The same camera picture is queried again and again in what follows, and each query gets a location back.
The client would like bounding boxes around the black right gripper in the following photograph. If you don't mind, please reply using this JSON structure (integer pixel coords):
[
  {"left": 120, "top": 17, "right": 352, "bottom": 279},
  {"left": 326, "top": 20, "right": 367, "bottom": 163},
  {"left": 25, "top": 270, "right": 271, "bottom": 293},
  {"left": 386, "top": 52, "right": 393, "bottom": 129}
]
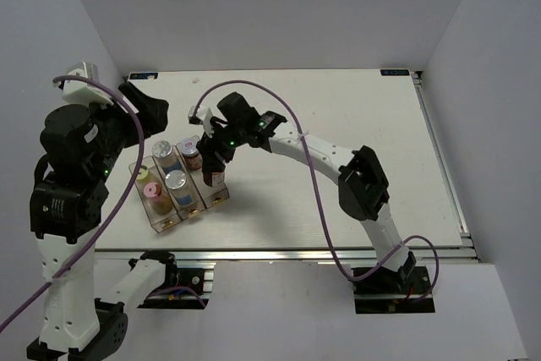
[{"left": 196, "top": 118, "right": 247, "bottom": 174}]

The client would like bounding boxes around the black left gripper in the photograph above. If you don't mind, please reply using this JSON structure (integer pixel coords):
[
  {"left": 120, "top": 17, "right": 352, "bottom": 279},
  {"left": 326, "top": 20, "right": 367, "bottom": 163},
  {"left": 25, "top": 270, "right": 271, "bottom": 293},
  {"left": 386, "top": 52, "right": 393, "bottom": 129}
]
[{"left": 87, "top": 80, "right": 168, "bottom": 179}]

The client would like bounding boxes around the orange label jar white lid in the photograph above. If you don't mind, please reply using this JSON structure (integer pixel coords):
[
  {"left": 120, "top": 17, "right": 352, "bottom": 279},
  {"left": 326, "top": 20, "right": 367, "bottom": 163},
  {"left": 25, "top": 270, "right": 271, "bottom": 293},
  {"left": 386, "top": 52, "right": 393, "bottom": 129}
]
[{"left": 179, "top": 136, "right": 203, "bottom": 171}]

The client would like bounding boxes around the dark sauce jar white lid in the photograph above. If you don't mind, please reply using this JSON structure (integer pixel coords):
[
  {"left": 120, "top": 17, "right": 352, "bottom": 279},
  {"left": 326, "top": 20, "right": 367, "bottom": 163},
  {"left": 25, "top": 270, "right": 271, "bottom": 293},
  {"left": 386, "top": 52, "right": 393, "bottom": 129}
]
[{"left": 202, "top": 161, "right": 225, "bottom": 188}]

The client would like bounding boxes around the silver lid white shaker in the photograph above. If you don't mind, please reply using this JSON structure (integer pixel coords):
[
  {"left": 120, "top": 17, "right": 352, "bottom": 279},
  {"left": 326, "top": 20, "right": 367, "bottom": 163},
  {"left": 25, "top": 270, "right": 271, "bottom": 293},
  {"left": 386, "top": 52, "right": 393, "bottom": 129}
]
[{"left": 151, "top": 140, "right": 180, "bottom": 174}]

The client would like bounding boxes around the white blue label shaker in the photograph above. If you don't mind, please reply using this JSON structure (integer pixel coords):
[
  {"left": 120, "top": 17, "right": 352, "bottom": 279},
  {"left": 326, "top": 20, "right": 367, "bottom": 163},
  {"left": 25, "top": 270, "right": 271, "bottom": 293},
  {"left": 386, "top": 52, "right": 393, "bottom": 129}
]
[{"left": 165, "top": 170, "right": 194, "bottom": 207}]

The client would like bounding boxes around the pink cap spice bottle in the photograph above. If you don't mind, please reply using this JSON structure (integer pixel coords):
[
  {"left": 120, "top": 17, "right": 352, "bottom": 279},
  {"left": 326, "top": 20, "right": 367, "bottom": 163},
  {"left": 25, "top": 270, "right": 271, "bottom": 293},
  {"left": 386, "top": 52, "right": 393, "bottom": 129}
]
[{"left": 143, "top": 182, "right": 173, "bottom": 215}]

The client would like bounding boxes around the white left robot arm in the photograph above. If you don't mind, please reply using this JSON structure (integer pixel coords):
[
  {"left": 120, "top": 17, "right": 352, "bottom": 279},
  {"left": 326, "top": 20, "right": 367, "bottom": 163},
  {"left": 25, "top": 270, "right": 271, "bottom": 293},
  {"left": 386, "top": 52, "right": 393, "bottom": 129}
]
[{"left": 26, "top": 75, "right": 179, "bottom": 360}]

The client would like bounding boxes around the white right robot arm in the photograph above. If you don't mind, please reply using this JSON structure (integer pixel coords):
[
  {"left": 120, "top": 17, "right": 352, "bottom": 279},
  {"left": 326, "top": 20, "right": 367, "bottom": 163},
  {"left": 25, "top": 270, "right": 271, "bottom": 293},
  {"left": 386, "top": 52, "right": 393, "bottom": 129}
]
[{"left": 189, "top": 92, "right": 416, "bottom": 293}]

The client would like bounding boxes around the clear brown organizer tray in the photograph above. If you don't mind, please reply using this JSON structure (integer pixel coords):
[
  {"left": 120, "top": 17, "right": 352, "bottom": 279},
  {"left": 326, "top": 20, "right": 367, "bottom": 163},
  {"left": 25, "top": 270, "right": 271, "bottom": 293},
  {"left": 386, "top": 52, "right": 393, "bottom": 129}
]
[{"left": 128, "top": 135, "right": 230, "bottom": 233}]

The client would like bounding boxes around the yellow cap spice bottle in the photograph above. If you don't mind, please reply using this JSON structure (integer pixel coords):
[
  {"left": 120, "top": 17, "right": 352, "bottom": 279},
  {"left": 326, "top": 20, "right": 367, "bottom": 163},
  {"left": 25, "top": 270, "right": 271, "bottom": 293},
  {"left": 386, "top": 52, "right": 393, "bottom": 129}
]
[{"left": 136, "top": 167, "right": 159, "bottom": 190}]

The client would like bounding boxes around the blue left corner sticker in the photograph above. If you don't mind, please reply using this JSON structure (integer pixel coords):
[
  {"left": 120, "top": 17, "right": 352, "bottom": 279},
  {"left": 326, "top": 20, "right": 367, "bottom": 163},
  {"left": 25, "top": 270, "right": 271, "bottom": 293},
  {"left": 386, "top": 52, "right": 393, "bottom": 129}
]
[{"left": 128, "top": 72, "right": 158, "bottom": 80}]

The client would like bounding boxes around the blue corner sticker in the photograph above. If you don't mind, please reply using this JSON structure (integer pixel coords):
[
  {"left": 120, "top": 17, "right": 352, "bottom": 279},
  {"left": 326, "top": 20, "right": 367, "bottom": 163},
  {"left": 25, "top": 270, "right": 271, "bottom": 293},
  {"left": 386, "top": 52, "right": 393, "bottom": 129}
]
[
  {"left": 128, "top": 72, "right": 158, "bottom": 80},
  {"left": 380, "top": 68, "right": 410, "bottom": 76}
]

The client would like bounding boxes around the blue right corner sticker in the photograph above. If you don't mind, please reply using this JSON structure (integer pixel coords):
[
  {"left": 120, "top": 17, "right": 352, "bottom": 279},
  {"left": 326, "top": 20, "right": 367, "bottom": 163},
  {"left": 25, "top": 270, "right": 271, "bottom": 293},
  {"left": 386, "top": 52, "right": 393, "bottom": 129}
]
[{"left": 380, "top": 68, "right": 410, "bottom": 76}]

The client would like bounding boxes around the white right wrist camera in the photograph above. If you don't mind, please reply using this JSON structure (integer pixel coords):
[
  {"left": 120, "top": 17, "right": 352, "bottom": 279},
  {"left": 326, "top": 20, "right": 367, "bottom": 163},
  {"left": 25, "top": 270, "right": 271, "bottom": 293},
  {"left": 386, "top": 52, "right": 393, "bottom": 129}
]
[{"left": 188, "top": 106, "right": 214, "bottom": 137}]

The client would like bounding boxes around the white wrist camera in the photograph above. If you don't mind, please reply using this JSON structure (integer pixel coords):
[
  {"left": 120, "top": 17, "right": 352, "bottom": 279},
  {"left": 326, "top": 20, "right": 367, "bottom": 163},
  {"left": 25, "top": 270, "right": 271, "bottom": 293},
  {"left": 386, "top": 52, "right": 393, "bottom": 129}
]
[
  {"left": 53, "top": 62, "right": 113, "bottom": 107},
  {"left": 188, "top": 106, "right": 214, "bottom": 137}
]

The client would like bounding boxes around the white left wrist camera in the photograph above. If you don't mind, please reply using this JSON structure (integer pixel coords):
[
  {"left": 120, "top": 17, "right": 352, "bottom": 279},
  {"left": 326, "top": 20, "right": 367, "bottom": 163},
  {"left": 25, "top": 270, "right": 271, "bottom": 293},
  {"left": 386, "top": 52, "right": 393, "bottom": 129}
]
[{"left": 53, "top": 62, "right": 113, "bottom": 107}]

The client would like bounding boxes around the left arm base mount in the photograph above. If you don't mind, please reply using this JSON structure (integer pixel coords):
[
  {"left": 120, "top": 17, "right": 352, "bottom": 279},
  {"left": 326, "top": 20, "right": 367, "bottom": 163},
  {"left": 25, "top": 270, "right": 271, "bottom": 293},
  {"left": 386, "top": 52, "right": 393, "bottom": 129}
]
[{"left": 139, "top": 267, "right": 214, "bottom": 310}]

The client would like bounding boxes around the aluminium front table rail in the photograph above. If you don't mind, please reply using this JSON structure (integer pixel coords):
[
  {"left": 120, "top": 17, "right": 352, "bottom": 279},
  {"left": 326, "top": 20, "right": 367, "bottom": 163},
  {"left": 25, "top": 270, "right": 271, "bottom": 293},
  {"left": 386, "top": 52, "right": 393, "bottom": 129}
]
[{"left": 96, "top": 247, "right": 478, "bottom": 262}]

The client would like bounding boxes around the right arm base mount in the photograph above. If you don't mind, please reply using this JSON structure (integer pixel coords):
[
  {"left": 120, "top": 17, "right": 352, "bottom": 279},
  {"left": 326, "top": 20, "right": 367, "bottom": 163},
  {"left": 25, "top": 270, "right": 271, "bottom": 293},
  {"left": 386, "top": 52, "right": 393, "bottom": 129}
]
[{"left": 353, "top": 266, "right": 435, "bottom": 315}]

